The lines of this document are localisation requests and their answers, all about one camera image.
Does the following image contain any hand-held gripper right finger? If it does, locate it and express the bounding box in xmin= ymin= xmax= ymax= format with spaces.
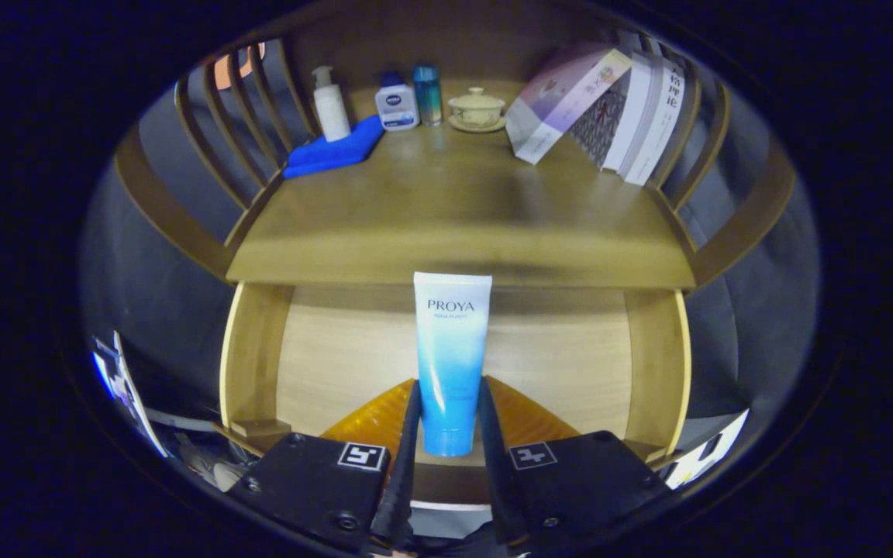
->
xmin=478 ymin=376 xmax=676 ymax=547

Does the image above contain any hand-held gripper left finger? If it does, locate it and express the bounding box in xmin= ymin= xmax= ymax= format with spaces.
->
xmin=226 ymin=378 xmax=424 ymax=555

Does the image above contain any wooden drawer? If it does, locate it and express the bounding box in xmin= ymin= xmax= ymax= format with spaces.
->
xmin=218 ymin=279 xmax=694 ymax=506

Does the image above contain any blue white tube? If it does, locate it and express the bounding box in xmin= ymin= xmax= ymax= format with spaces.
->
xmin=413 ymin=271 xmax=494 ymax=458

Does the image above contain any wooden countertop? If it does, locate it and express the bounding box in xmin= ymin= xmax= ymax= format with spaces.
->
xmin=226 ymin=116 xmax=697 ymax=290

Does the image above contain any wooden cabinet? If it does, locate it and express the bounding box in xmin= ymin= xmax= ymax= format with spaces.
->
xmin=113 ymin=4 xmax=798 ymax=291

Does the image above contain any white black striped board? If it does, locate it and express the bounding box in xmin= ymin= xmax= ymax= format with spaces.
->
xmin=664 ymin=409 xmax=750 ymax=491

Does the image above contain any white grey equipment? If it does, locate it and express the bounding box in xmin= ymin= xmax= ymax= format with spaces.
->
xmin=92 ymin=332 xmax=168 ymax=458

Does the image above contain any blue folded cloth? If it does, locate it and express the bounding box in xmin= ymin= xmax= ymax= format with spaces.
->
xmin=283 ymin=115 xmax=385 ymax=180

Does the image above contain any white bottle blue cap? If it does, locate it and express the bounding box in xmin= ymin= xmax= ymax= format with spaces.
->
xmin=374 ymin=71 xmax=421 ymax=132

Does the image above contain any white pump bottle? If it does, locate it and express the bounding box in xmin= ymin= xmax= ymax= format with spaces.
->
xmin=311 ymin=65 xmax=352 ymax=143

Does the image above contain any beige lidded teacup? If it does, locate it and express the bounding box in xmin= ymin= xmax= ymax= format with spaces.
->
xmin=447 ymin=87 xmax=507 ymax=133

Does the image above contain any patterned cover book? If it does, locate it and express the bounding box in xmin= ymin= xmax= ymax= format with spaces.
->
xmin=567 ymin=74 xmax=637 ymax=170

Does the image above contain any teal bottle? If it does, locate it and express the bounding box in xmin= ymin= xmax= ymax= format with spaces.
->
xmin=413 ymin=64 xmax=443 ymax=126

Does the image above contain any purple white book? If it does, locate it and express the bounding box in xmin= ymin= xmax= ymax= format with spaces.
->
xmin=505 ymin=43 xmax=633 ymax=165

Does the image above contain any plain white book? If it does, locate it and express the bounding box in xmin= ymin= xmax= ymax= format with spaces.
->
xmin=602 ymin=53 xmax=660 ymax=177

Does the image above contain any white book black lettering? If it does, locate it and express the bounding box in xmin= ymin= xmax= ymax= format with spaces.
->
xmin=623 ymin=58 xmax=688 ymax=187

